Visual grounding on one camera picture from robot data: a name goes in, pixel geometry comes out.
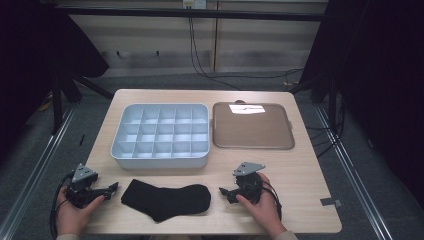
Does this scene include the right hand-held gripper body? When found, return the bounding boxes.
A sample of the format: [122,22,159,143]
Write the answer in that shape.
[232,162,266,204]

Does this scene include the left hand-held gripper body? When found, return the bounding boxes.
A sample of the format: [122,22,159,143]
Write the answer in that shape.
[65,163,107,210]

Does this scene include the light blue divided organizer box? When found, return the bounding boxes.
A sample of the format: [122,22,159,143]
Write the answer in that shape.
[110,103,211,170]

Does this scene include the black sock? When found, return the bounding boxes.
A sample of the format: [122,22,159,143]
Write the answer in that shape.
[120,178,212,224]

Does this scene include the person's left hand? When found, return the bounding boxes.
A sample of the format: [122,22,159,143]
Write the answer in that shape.
[55,186,105,238]

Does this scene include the person's right hand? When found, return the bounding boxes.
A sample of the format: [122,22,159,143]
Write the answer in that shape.
[235,172,288,238]

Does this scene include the brown flat tray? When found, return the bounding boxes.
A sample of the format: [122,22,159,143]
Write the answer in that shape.
[212,99,296,150]

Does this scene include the grey tape piece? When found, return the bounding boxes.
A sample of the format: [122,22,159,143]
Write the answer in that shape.
[320,197,343,208]

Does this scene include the black metal stand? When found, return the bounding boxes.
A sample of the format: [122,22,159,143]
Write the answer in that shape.
[288,74,338,132]
[49,71,115,136]

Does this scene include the black curtain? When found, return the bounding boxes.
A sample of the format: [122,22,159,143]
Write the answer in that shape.
[299,0,424,209]
[0,0,110,164]

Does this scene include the black horizontal bar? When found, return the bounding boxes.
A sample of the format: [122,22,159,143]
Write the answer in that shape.
[54,7,327,23]

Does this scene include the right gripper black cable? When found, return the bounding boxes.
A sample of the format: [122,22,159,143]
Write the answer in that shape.
[261,185,284,222]

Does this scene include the aluminium floor rail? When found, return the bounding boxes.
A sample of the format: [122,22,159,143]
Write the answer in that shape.
[314,105,392,240]
[0,105,78,240]

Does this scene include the black floor cables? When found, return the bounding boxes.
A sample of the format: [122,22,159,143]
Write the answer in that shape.
[305,93,346,160]

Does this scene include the black hanging wall cables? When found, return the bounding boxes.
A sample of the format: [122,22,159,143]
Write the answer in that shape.
[188,16,305,91]

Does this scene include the white wall outlet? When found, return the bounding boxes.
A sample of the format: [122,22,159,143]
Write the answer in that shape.
[182,0,208,10]

